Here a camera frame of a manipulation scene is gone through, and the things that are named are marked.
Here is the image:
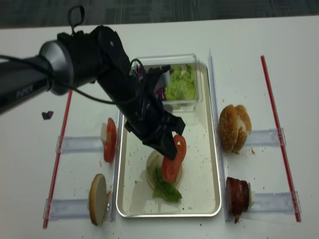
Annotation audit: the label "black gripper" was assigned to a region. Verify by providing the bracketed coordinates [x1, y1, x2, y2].
[125, 111, 185, 159]

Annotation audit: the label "tomato slice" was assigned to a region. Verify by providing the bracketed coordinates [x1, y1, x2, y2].
[161, 134, 186, 183]
[104, 118, 117, 163]

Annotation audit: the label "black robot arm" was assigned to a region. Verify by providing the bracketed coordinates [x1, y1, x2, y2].
[0, 26, 185, 159]

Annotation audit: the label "lettuce leaf on bun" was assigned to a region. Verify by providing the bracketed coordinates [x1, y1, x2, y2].
[147, 167, 182, 203]

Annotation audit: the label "standing tomato slice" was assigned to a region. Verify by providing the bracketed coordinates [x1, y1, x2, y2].
[104, 118, 117, 163]

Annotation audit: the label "green lettuce in container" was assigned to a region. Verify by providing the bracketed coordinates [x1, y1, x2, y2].
[164, 64, 195, 101]

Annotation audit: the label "white tomato support block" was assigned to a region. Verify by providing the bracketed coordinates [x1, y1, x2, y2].
[100, 122, 107, 145]

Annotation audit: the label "bottom bun on tray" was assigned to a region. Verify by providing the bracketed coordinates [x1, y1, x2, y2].
[145, 150, 184, 191]

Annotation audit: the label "metal serving tray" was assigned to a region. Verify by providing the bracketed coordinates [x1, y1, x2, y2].
[116, 61, 221, 218]

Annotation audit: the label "purple cabbage pieces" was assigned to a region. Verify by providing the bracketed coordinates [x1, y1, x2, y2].
[135, 65, 172, 101]

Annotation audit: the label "clear plastic salad container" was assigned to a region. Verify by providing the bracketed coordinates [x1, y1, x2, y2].
[131, 54, 202, 113]

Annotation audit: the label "front sesame bun top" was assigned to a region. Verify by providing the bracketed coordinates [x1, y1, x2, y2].
[219, 105, 239, 152]

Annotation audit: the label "sesame bun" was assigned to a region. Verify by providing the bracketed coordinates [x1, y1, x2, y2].
[219, 105, 239, 152]
[232, 105, 252, 154]

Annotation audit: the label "rear sesame bun top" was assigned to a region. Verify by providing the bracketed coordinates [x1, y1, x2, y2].
[232, 105, 252, 154]

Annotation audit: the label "bun half standing left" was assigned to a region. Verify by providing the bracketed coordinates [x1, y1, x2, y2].
[89, 174, 107, 226]

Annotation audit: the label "upper left clear holder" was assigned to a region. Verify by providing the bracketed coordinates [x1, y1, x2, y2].
[55, 136, 104, 153]

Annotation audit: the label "clear holder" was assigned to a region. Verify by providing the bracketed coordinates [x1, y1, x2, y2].
[244, 128, 286, 147]
[43, 199, 90, 221]
[55, 136, 104, 153]
[247, 192, 294, 214]

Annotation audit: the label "white patty support block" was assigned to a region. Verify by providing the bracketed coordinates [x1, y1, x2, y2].
[248, 182, 256, 208]

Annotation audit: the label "upper right clear holder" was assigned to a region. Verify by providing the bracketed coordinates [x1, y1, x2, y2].
[244, 128, 286, 147]

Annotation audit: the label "lower right clear holder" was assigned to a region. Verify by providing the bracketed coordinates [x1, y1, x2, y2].
[247, 192, 294, 214]

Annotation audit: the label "left red strip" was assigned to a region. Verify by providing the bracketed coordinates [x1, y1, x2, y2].
[42, 92, 73, 229]

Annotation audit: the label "red strip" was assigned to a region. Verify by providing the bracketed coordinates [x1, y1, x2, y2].
[260, 55, 302, 223]
[42, 92, 73, 229]

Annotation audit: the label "lower left clear holder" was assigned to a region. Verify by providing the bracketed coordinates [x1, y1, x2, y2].
[43, 199, 90, 221]

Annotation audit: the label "right red strip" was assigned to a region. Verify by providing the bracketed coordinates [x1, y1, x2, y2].
[260, 55, 302, 223]

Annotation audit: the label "purple cabbage scrap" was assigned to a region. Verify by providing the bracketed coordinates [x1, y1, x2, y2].
[41, 111, 54, 120]

